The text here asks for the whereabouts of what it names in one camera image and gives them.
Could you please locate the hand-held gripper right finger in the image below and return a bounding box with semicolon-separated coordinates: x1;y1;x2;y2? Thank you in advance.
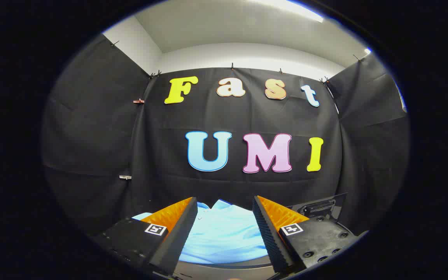
252;195;361;273

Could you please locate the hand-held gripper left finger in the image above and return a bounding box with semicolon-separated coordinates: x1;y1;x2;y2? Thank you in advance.
91;197;198;276

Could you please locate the light blue polo shirt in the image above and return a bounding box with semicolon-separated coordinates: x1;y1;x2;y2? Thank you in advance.
132;199;269;264

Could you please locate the dark glass washing machine lid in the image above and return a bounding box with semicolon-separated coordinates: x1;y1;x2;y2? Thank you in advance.
286;193;347;223

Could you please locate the grey cabinet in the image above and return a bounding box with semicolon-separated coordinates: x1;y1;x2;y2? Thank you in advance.
174;257;278;279

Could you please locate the black backdrop cloth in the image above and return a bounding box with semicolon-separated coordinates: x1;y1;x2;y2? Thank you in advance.
41;34;410;238

